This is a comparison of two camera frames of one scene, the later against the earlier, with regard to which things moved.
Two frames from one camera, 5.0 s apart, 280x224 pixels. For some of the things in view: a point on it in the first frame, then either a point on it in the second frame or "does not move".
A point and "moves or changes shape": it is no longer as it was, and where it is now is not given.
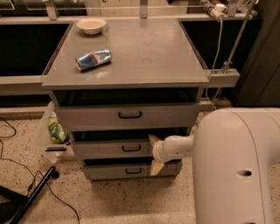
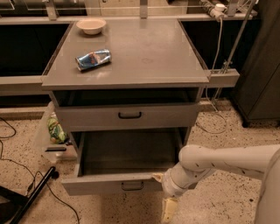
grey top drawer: [121, 115] does not move
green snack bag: [57, 131] does not move
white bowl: [91, 26] does not move
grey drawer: [115, 149] moves or changes shape
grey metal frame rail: [24, 84] does not move
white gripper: [159, 151] -> [170, 185]
